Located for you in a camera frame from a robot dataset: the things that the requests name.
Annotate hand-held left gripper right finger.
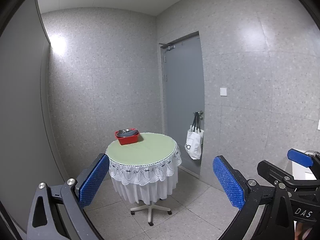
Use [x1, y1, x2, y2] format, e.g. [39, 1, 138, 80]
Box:
[212, 155, 297, 240]

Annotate red plastic basket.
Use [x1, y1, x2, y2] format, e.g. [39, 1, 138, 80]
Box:
[115, 128, 140, 146]

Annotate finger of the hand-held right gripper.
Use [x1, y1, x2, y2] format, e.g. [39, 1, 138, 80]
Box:
[257, 160, 320, 193]
[287, 148, 320, 168]

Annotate grey door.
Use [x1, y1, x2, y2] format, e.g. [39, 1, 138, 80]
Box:
[160, 31, 205, 178]

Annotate white tote bag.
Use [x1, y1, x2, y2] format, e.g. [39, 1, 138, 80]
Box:
[184, 112, 204, 160]

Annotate round table with white tablecloth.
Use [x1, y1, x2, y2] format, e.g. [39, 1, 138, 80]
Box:
[105, 132, 182, 205]

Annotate white wheeled table base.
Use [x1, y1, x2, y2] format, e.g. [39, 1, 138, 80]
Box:
[130, 201, 172, 227]

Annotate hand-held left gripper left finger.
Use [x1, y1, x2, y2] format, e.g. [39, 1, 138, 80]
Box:
[26, 153, 110, 240]

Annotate dark bowls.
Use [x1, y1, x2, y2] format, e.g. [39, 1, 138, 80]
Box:
[117, 129, 139, 138]

